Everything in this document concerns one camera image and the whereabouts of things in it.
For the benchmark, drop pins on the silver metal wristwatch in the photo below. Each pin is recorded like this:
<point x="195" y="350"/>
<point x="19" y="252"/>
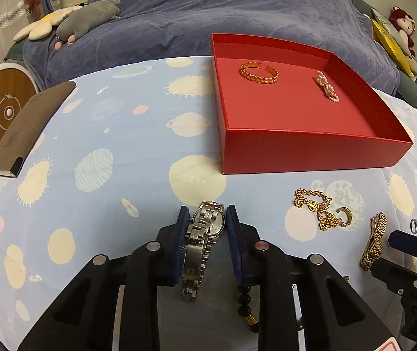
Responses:
<point x="197" y="248"/>

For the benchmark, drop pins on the red monkey plush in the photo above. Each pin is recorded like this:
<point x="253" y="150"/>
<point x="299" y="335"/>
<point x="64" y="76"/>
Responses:
<point x="403" y="25"/>

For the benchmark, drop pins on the gold wristwatch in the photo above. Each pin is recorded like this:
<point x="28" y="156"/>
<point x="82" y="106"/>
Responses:
<point x="374" y="239"/>

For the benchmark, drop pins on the blue sofa cover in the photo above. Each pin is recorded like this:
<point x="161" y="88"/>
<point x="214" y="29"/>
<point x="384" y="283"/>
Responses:
<point x="193" y="18"/>

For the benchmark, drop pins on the brown notebook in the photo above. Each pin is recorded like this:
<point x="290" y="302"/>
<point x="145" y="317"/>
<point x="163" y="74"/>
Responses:
<point x="29" y="128"/>

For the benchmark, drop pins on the gold bangle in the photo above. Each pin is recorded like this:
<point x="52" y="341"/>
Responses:
<point x="257" y="74"/>

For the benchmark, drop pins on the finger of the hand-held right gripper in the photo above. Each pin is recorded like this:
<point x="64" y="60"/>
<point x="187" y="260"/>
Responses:
<point x="407" y="243"/>
<point x="402" y="276"/>

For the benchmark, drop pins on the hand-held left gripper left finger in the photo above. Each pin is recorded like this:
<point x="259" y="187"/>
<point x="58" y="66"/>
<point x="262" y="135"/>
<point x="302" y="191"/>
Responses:
<point x="182" y="234"/>

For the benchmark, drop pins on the grey patterned pillow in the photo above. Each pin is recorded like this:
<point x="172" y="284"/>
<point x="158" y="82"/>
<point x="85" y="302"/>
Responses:
<point x="389" y="25"/>

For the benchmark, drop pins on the planet printed blue tablecloth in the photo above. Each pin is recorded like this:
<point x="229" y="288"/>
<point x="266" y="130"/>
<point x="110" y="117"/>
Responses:
<point x="120" y="175"/>

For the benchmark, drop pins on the grey plush animal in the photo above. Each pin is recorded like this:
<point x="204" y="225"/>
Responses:
<point x="87" y="18"/>

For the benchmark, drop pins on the yellow pillow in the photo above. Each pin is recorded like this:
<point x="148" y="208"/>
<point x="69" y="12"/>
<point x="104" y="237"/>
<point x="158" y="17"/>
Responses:
<point x="391" y="49"/>

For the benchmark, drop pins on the red cardboard box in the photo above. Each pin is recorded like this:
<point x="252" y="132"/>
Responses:
<point x="288" y="117"/>

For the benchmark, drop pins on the flower-shaped pillow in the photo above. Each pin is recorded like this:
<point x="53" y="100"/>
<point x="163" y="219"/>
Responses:
<point x="42" y="25"/>

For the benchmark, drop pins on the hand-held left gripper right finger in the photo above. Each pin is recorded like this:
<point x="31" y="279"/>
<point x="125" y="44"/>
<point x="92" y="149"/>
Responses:
<point x="234" y="241"/>

